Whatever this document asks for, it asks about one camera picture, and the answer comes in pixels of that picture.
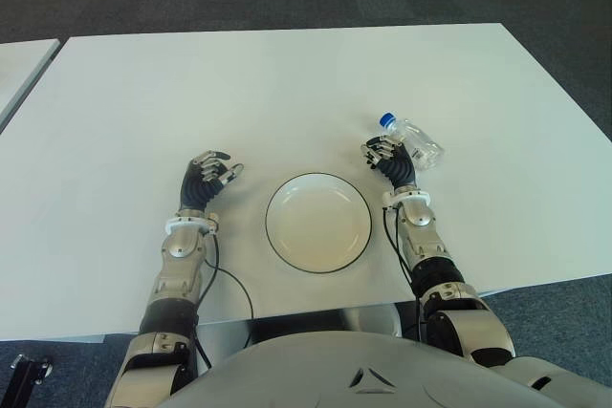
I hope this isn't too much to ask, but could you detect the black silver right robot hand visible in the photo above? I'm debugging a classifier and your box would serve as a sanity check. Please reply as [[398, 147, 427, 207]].
[[359, 134, 420, 191]]

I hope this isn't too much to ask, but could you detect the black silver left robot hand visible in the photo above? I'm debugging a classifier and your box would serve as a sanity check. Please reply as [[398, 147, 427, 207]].
[[179, 149, 246, 213]]

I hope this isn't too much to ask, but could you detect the clear blue-capped water bottle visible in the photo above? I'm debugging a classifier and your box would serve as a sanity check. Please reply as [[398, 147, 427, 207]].
[[379, 112, 447, 171]]

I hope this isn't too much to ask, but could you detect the white black-rimmed plate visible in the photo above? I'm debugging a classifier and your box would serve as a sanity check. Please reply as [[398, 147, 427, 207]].
[[265, 171, 374, 276]]

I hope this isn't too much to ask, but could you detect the white neighbouring table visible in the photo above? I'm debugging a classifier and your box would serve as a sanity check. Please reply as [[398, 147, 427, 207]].
[[0, 38, 62, 135]]

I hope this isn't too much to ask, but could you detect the grey robot torso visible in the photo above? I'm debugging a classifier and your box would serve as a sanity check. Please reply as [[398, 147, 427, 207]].
[[166, 302, 612, 408]]

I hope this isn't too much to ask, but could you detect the black metal stand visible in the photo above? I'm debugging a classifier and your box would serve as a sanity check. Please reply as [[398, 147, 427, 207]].
[[0, 354, 55, 408]]

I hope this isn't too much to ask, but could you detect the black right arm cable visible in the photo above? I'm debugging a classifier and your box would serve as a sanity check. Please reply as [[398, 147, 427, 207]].
[[382, 204, 426, 342]]

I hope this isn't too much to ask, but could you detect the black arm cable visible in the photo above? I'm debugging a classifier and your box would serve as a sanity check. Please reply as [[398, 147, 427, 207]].
[[193, 228, 255, 369], [382, 204, 426, 342]]

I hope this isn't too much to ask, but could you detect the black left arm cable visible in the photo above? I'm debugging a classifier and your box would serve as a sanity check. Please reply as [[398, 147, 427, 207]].
[[193, 228, 255, 369]]

